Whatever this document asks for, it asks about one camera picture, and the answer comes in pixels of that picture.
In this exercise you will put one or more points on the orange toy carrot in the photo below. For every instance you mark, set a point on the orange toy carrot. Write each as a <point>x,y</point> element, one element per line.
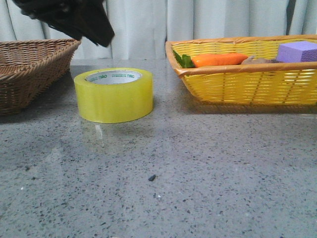
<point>186,61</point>

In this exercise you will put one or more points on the brown toy potato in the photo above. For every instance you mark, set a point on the brown toy potato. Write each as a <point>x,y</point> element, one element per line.
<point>253,60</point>

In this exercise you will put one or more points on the yellow packing tape roll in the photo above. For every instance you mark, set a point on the yellow packing tape roll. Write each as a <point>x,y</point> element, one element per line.
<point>114,95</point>

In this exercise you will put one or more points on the purple foam block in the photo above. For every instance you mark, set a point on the purple foam block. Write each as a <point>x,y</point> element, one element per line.
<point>302,51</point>

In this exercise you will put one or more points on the white curtain backdrop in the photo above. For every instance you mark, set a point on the white curtain backdrop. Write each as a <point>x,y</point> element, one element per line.
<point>142,27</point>

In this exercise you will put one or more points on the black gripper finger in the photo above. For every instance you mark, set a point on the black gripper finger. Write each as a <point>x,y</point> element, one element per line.
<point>67,16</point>
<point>91,21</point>

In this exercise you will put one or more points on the brown wicker basket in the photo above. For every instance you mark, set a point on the brown wicker basket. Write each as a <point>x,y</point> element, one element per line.
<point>27,68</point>

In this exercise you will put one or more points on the small black debris chip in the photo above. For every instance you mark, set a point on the small black debris chip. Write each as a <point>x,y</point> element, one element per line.
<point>152,178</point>

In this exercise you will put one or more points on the yellow woven basket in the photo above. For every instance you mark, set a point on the yellow woven basket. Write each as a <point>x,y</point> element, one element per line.
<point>251,84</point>

